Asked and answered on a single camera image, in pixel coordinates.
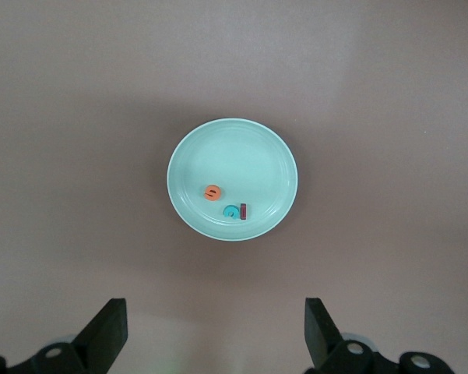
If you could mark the orange foam letter e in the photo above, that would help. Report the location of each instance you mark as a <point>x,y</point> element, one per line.
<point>207,193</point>

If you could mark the maroon foam letter i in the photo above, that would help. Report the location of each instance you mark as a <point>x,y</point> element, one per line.
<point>243,212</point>

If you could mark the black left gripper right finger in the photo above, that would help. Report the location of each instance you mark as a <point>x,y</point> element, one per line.
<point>323,339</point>

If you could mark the teal foam letter c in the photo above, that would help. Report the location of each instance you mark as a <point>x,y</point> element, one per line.
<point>226,212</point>

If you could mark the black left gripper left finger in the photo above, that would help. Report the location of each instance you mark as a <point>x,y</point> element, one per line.
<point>101,339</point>

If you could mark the brown paper table cover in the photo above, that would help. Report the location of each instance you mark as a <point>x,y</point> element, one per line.
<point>233,58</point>

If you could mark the green plate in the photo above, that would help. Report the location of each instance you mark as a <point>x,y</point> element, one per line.
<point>233,156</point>

